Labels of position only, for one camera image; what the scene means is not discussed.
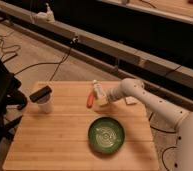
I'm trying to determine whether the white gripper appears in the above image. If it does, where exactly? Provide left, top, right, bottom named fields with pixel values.
left=96, top=87, right=121, bottom=107

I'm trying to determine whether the white bottle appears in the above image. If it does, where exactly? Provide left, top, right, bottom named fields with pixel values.
left=93, top=80, right=107, bottom=99

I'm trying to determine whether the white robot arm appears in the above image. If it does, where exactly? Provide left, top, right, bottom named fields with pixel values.
left=93, top=78, right=193, bottom=171

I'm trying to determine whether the green ceramic bowl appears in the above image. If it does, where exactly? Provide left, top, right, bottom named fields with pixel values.
left=88, top=117, right=125, bottom=155

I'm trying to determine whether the orange sausage toy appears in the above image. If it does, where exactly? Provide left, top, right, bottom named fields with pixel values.
left=86, top=92, right=94, bottom=108

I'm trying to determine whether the white card on table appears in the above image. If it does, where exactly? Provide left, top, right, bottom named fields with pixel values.
left=125, top=97, right=138, bottom=105

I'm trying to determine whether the white cup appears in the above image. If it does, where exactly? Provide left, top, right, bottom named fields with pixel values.
left=37, top=94, right=52, bottom=114

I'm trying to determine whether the black chair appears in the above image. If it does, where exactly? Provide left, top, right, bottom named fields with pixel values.
left=0, top=41, right=29, bottom=163

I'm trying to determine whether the black floor cable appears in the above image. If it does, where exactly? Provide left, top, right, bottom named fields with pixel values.
left=0, top=24, right=78, bottom=83

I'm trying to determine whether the black cable right floor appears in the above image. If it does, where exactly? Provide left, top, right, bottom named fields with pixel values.
left=148, top=111, right=178, bottom=171

